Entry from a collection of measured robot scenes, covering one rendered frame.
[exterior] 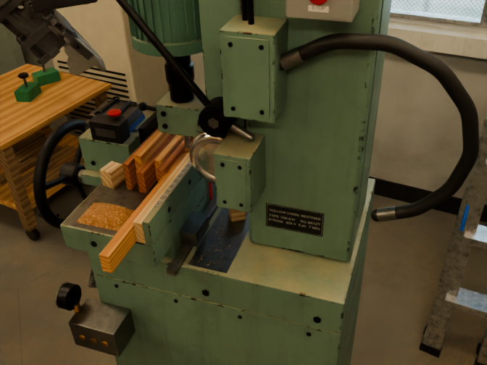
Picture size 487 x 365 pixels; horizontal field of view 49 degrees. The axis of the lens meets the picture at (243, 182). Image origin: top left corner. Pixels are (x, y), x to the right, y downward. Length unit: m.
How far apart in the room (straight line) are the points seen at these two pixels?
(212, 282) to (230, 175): 0.27
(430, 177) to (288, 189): 1.61
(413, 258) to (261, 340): 1.29
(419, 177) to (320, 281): 1.58
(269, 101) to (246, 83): 0.05
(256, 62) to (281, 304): 0.50
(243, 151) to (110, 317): 0.56
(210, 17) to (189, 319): 0.66
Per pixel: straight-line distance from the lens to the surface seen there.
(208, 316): 1.21
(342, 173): 1.00
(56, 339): 2.15
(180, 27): 1.02
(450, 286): 1.87
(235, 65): 0.86
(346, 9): 0.81
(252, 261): 1.13
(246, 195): 0.97
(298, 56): 0.85
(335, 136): 0.96
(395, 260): 2.36
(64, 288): 1.31
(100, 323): 1.30
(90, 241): 1.12
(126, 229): 1.02
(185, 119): 1.14
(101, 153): 1.29
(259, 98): 0.87
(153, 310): 1.28
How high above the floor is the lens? 1.57
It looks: 35 degrees down
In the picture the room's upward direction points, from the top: 2 degrees counter-clockwise
